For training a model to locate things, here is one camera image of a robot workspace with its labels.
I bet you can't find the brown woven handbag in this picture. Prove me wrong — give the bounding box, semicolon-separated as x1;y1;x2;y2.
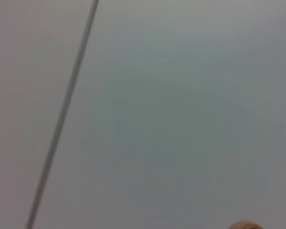
228;219;264;229

